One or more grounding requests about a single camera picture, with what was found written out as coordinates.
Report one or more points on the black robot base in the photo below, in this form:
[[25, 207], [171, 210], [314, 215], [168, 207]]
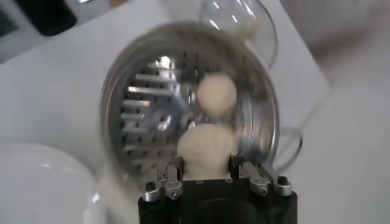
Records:
[[45, 16]]

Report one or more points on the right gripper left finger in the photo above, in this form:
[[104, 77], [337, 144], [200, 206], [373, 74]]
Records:
[[173, 182]]

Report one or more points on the glass pot lid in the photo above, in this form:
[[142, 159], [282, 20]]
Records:
[[262, 39]]

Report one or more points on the white steamed baozi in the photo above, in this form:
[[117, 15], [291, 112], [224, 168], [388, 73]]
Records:
[[217, 94], [207, 149]]

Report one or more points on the white round plate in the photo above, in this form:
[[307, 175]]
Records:
[[39, 182]]

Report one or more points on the steel steamer basket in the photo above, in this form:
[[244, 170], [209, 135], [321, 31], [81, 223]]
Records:
[[146, 100]]

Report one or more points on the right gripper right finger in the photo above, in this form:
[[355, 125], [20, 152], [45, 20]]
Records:
[[257, 181]]

